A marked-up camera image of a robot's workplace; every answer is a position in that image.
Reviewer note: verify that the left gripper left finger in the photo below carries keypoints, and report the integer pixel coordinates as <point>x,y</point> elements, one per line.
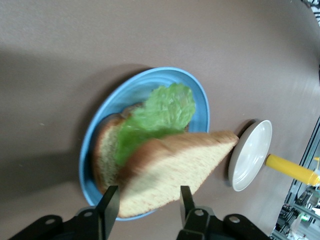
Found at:
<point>110,207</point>

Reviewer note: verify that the beige round plate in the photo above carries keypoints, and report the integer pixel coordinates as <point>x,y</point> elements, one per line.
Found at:
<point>252,155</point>

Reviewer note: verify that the blue round plate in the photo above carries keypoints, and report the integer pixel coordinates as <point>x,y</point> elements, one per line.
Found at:
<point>140,87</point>

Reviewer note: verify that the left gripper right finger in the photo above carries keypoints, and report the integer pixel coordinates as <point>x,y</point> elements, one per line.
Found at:
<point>188,207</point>

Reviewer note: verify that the aluminium frame profile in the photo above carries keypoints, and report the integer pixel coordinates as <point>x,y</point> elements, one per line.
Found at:
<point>303,160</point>

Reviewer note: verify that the green lettuce leaf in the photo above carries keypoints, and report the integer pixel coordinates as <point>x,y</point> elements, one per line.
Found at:
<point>160,117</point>

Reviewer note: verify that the brown bread slice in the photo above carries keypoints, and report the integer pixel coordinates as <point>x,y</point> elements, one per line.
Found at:
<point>170,170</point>
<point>107,150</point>

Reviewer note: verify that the yellow mustard squeeze bottle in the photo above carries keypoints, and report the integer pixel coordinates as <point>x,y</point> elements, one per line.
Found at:
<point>290,170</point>

